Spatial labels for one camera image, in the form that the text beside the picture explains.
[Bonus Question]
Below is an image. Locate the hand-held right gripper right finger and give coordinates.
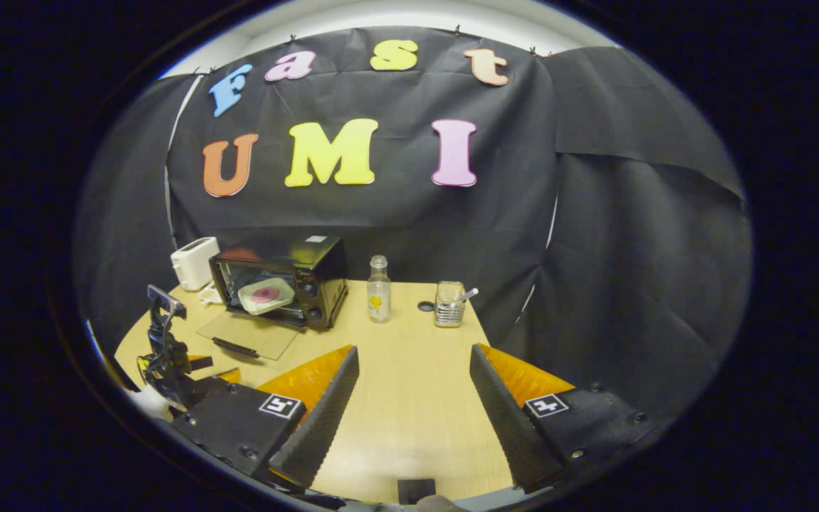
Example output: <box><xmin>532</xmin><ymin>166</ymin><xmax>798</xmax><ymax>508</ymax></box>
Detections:
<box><xmin>468</xmin><ymin>344</ymin><xmax>659</xmax><ymax>495</ymax></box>

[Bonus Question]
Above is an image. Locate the black electric oven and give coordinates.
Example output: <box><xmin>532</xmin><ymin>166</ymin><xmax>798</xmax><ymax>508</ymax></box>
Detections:
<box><xmin>196</xmin><ymin>236</ymin><xmax>349</xmax><ymax>361</ymax></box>

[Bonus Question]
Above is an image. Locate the white toaster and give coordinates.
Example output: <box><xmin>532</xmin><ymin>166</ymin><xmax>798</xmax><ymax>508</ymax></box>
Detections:
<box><xmin>171</xmin><ymin>237</ymin><xmax>220</xmax><ymax>292</ymax></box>

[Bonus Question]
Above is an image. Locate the cream square plate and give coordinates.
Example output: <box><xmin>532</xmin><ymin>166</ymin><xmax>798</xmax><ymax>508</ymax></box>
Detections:
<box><xmin>237</xmin><ymin>277</ymin><xmax>295</xmax><ymax>316</ymax></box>

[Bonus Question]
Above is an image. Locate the clear bottle with yellow print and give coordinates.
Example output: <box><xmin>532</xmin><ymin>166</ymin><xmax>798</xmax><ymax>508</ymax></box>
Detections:
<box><xmin>367</xmin><ymin>255</ymin><xmax>392</xmax><ymax>324</ymax></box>

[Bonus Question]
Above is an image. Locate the metal wire basket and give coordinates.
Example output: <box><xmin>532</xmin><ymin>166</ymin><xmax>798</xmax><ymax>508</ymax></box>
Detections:
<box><xmin>434</xmin><ymin>281</ymin><xmax>466</xmax><ymax>328</ymax></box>

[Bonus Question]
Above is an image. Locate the black backdrop cloth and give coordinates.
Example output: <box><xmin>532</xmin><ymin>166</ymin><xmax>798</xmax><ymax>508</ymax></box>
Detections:
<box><xmin>75</xmin><ymin>27</ymin><xmax>751</xmax><ymax>420</ymax></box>

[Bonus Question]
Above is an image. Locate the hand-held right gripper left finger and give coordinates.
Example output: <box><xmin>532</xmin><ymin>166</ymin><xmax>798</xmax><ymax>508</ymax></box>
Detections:
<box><xmin>168</xmin><ymin>346</ymin><xmax>360</xmax><ymax>491</ymax></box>

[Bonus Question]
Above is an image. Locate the black box at table edge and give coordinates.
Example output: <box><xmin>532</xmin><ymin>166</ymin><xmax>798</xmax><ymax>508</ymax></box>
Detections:
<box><xmin>397</xmin><ymin>479</ymin><xmax>437</xmax><ymax>506</ymax></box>

